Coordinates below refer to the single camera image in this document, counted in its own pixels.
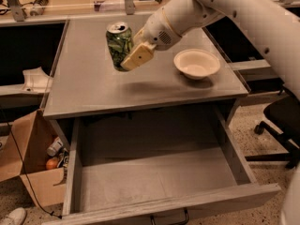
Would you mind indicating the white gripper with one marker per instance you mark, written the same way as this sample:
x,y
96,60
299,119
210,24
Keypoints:
x,y
158,32

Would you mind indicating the green soda can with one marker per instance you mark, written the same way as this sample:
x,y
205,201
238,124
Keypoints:
x,y
120,42

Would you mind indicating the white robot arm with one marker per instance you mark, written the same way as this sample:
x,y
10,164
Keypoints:
x,y
271,29

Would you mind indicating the grey open top drawer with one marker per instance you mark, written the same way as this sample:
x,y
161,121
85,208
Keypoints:
x,y
122,171

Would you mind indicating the white paper bowl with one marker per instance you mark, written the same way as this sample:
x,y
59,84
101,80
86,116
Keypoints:
x,y
196,64

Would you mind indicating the grey cabinet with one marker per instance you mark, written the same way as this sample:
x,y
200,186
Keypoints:
x,y
85,82

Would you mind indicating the white curved plastic part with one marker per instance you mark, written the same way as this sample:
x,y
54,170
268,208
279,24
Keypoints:
x,y
36,81

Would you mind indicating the black white handheld device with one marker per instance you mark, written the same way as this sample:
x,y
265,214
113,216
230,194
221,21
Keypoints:
x,y
38,7

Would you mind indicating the white bottle in box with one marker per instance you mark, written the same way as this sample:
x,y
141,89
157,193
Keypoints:
x,y
55,147

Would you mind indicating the orange fruit in box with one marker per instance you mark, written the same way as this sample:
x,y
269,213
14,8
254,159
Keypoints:
x,y
52,163

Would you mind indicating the black office chair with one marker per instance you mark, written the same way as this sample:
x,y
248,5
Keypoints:
x,y
281,132

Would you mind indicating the brown cardboard box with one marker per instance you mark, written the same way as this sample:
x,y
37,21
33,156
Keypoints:
x,y
24,155

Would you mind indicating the white shoe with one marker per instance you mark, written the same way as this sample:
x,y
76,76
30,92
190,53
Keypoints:
x,y
15,217

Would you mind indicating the grey metal bracket left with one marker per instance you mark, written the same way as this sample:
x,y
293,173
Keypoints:
x,y
17,11

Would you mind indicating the black drawer handle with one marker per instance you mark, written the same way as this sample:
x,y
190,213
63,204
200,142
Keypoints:
x,y
181,218

